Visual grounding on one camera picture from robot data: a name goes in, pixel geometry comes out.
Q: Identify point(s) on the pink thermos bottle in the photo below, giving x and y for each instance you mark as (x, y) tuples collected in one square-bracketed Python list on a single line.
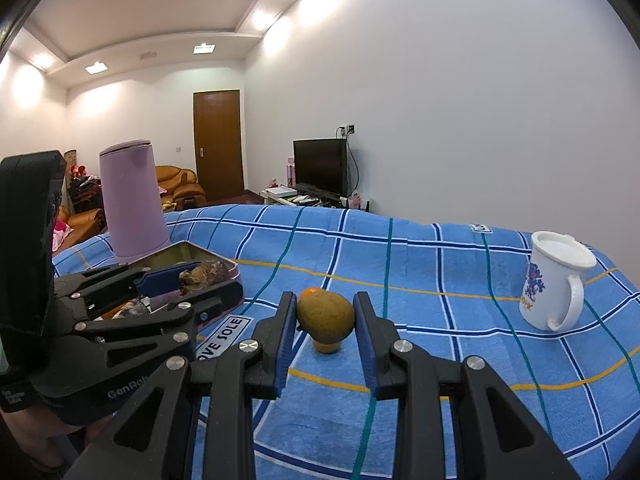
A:
[(132, 200)]

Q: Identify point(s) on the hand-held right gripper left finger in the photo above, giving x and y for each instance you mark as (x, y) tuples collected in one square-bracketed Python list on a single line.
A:
[(286, 345)]

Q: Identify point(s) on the small brown round fruit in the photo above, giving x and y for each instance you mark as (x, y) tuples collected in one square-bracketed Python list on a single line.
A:
[(325, 316)]

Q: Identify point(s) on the orange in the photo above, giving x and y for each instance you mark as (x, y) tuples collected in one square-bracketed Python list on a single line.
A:
[(312, 290), (326, 346)]

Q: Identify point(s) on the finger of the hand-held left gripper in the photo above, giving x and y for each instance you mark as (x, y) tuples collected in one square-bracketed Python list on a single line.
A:
[(200, 307), (160, 277)]

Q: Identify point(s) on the dark brown mangosteen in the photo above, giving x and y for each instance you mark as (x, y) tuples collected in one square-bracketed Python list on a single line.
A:
[(131, 308)]

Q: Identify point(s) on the white television stand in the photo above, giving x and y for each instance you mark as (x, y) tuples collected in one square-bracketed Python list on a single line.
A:
[(310, 201)]

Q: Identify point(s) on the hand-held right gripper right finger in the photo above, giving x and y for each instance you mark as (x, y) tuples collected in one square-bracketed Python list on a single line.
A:
[(366, 347)]

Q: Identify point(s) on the wall socket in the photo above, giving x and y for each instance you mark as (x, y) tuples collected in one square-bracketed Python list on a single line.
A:
[(347, 129)]

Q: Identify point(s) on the person's left forearm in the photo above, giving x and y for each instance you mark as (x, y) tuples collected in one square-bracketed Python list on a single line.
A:
[(30, 435)]

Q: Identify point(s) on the cluttered dark shelf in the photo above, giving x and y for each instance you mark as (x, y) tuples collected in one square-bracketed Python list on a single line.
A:
[(82, 180)]

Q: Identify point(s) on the square ceiling light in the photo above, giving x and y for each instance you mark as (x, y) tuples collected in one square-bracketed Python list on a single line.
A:
[(96, 67), (204, 48)]

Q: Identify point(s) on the white printed mug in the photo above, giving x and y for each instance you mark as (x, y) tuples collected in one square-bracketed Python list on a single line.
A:
[(545, 280)]

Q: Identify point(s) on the white flat box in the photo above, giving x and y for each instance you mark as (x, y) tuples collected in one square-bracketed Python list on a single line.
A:
[(280, 191)]

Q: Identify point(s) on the pink box beside television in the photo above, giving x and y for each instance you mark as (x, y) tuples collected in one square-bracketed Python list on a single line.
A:
[(290, 172)]

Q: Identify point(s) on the pink metal tin box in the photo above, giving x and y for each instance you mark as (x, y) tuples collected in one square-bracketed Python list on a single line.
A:
[(185, 252)]

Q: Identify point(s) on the small pink ornament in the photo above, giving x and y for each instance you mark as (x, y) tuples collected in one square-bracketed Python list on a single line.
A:
[(355, 202)]

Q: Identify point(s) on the brown leather sofa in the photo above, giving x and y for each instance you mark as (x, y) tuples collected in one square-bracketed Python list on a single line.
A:
[(180, 182)]

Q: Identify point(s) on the brown wooden door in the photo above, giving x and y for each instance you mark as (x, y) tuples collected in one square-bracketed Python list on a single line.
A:
[(217, 145)]

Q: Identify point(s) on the mottled dark brown fruit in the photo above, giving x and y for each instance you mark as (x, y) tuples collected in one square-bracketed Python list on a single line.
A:
[(202, 271)]

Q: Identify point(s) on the black television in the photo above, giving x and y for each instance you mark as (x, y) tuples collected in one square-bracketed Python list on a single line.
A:
[(320, 165)]

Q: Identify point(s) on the blue plaid blanket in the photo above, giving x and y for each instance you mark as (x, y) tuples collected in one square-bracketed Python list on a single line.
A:
[(425, 270)]

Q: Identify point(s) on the orange leather sofa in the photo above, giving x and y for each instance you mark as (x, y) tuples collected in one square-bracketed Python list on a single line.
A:
[(82, 220)]

